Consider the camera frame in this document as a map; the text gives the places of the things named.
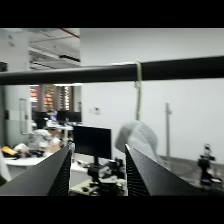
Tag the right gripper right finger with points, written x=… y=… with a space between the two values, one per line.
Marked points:
x=150 y=176

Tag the black monitor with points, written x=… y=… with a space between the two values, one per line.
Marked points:
x=92 y=141

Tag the grey garment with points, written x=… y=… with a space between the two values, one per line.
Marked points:
x=138 y=138

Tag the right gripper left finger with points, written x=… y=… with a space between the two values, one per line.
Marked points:
x=50 y=173

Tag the black hanging rail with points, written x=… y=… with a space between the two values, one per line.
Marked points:
x=83 y=74

